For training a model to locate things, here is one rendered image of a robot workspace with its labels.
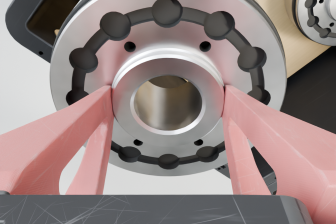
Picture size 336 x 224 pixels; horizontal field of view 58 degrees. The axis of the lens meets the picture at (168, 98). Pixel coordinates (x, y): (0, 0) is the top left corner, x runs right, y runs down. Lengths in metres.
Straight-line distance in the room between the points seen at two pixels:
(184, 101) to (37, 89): 0.44
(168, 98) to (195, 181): 0.58
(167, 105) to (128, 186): 0.59
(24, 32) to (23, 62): 0.31
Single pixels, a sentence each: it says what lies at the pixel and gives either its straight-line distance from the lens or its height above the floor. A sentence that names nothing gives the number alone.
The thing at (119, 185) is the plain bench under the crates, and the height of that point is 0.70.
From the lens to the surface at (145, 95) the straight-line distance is 0.15.
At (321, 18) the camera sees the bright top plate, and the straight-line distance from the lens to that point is 0.33.
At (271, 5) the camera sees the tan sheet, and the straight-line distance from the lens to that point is 0.34.
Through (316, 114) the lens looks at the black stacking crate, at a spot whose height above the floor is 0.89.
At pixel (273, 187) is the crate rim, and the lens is 0.37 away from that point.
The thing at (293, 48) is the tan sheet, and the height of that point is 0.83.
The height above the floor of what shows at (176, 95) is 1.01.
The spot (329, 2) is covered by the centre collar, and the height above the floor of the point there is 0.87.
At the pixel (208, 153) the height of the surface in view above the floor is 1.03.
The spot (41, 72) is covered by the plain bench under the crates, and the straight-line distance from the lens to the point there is 0.55.
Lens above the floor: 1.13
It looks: 52 degrees down
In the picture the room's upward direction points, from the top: 177 degrees clockwise
